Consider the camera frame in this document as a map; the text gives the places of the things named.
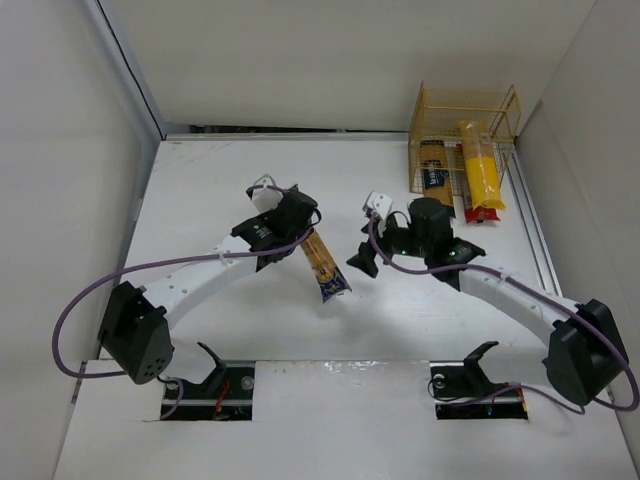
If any orange blue pasta bag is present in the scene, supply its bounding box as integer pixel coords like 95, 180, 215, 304
301, 231, 351, 303

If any red white spaghetti bag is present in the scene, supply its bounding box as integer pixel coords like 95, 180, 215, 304
457, 144, 500, 223

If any dark blue spaghetti bag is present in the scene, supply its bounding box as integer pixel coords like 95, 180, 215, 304
419, 140, 455, 217

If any yellow spaghetti bag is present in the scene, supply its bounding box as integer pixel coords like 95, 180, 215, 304
458, 120, 506, 210

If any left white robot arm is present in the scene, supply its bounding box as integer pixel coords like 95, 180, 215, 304
98, 186, 321, 390

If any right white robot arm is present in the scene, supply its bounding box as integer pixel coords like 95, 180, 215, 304
347, 191, 639, 411

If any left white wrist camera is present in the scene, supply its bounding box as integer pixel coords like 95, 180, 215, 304
246, 174, 282, 214

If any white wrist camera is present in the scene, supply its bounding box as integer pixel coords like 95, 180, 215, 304
246, 174, 282, 214
363, 191, 393, 236

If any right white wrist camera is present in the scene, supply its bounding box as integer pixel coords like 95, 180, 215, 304
363, 191, 393, 236

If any yellow wire shelf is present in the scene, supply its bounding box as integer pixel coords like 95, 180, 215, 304
408, 86, 521, 196

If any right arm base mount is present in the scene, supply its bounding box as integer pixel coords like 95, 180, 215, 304
427, 361, 528, 420

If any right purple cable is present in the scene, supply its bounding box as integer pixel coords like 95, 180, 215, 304
367, 212, 640, 414

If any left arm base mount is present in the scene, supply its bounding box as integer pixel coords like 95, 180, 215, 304
160, 362, 256, 422

